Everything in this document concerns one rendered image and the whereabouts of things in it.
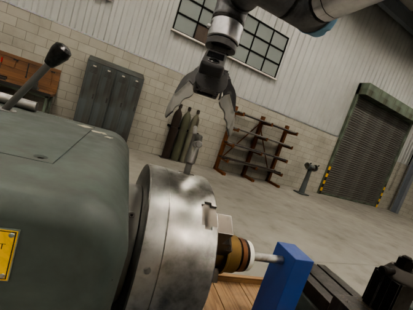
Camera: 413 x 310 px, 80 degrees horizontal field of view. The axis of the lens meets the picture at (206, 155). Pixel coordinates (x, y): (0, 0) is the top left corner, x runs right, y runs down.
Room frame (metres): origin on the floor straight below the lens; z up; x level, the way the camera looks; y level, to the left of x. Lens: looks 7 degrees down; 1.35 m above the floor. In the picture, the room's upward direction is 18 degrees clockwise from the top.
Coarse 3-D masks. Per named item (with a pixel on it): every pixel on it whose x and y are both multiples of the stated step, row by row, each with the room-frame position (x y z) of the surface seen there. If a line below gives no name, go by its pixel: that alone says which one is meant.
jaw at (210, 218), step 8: (208, 208) 0.43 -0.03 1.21; (208, 216) 0.42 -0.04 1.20; (216, 216) 0.44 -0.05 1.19; (224, 216) 0.45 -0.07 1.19; (208, 224) 0.41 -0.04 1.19; (216, 224) 0.41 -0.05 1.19; (224, 224) 0.44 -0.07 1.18; (224, 232) 0.42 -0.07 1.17; (232, 232) 0.43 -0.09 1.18; (224, 240) 0.45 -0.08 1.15; (224, 248) 0.48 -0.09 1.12
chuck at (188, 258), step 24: (192, 192) 0.43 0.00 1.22; (168, 216) 0.38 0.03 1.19; (192, 216) 0.39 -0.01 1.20; (168, 240) 0.36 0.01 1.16; (192, 240) 0.37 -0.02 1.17; (216, 240) 0.39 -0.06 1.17; (168, 264) 0.34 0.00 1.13; (192, 264) 0.36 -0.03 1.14; (168, 288) 0.34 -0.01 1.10; (192, 288) 0.35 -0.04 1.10
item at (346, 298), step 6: (336, 300) 0.62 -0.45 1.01; (342, 300) 0.62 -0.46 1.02; (348, 300) 0.63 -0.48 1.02; (354, 300) 0.63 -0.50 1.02; (360, 300) 0.65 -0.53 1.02; (330, 306) 0.63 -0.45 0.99; (336, 306) 0.61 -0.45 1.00; (342, 306) 0.60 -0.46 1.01; (348, 306) 0.60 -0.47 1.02; (354, 306) 0.60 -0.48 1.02; (360, 306) 0.61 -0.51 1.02; (366, 306) 0.62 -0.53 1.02
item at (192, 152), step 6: (192, 138) 0.51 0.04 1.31; (198, 138) 0.51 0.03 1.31; (192, 150) 0.50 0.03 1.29; (198, 150) 0.51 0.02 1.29; (186, 156) 0.51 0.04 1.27; (192, 156) 0.50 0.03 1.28; (186, 162) 0.51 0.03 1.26; (192, 162) 0.50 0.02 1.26; (186, 168) 0.51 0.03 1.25; (186, 174) 0.50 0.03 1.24
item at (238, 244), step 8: (232, 240) 0.53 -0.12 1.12; (240, 240) 0.55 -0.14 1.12; (232, 248) 0.51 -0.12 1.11; (240, 248) 0.52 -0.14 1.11; (248, 248) 0.54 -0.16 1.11; (216, 256) 0.50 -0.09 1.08; (224, 256) 0.51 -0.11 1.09; (232, 256) 0.51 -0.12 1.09; (240, 256) 0.51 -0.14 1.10; (248, 256) 0.53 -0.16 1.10; (216, 264) 0.51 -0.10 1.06; (224, 264) 0.50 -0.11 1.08; (232, 264) 0.51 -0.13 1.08; (240, 264) 0.52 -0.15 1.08; (248, 264) 0.52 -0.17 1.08; (232, 272) 0.52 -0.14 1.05
